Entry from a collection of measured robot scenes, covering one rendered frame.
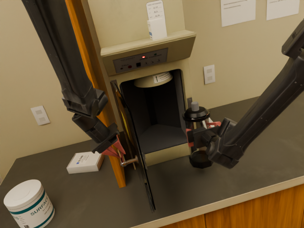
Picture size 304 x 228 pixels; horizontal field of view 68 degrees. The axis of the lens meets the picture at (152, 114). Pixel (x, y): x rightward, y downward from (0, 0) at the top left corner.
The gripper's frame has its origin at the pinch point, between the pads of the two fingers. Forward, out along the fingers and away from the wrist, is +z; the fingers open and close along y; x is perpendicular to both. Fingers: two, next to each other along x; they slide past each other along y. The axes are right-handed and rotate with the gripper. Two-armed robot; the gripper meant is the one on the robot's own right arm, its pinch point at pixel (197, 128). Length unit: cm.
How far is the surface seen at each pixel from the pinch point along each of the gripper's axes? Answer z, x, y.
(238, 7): 48, -41, -51
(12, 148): 60, 10, 96
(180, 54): 3.5, -29.1, 1.7
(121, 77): 9.7, -25.1, 24.4
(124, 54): -1.5, -33.9, 22.1
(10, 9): 52, -61, 66
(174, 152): 12.9, 16.0, 8.2
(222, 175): -5.8, 21.3, -5.6
